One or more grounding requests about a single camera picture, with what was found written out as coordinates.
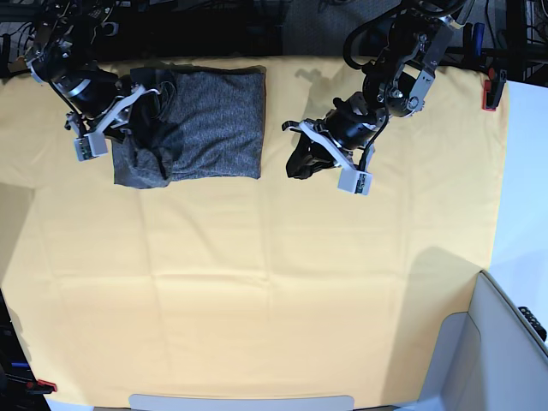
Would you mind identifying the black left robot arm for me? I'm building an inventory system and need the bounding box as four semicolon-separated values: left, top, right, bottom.
307;1;465;160

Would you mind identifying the white plastic tray edge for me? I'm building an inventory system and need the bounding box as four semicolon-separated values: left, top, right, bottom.
128;394;354;411

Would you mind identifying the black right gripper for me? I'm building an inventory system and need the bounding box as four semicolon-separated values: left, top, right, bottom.
63;68;176;148

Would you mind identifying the red black clamp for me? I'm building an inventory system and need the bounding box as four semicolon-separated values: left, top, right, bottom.
24;379;57;395
482;68;507;111

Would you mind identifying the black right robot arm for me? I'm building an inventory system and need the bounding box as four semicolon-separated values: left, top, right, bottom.
24;1;176;161

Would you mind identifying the yellow table cloth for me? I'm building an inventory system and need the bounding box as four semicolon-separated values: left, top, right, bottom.
1;57;510;408

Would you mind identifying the white cardboard box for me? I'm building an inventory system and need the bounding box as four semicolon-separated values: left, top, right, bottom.
415;271;547;410

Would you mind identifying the grey long-sleeve T-shirt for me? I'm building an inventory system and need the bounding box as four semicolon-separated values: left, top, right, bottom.
112;66;266;189

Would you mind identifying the red black clamp left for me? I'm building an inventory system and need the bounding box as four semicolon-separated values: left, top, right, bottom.
24;379;57;395

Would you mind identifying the red black clamp right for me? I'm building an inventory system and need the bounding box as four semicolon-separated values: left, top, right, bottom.
482;68;507;111

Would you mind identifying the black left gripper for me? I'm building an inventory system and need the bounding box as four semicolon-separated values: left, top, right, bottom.
286;92;387;180

